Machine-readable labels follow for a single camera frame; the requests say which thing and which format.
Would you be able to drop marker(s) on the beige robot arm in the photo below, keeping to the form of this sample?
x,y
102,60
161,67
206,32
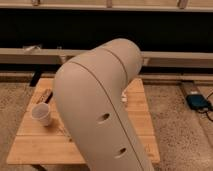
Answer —
x,y
87,91

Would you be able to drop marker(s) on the white bottle lying down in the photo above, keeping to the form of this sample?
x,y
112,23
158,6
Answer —
x,y
124,97

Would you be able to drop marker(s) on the brown and black utensil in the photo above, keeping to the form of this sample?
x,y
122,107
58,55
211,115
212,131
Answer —
x,y
45,96

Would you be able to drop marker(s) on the white paper cup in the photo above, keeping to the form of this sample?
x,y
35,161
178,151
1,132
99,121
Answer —
x,y
41,113

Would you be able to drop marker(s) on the blue power adapter box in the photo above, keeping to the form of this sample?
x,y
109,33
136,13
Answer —
x,y
197,101

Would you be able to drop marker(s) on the wooden rail beam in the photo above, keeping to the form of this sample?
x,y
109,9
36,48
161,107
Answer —
x,y
150,58

